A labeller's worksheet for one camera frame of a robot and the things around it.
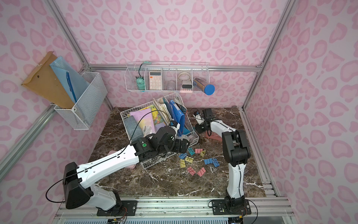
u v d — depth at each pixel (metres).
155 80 0.95
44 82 0.69
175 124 0.65
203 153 0.90
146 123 0.84
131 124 0.78
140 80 0.90
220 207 0.73
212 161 0.88
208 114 0.82
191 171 0.84
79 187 0.39
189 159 0.87
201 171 0.84
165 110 0.82
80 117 0.73
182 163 0.88
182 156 0.90
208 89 0.84
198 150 0.93
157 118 0.86
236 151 0.54
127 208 0.73
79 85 0.81
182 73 0.95
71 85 0.67
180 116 0.87
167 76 1.00
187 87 0.90
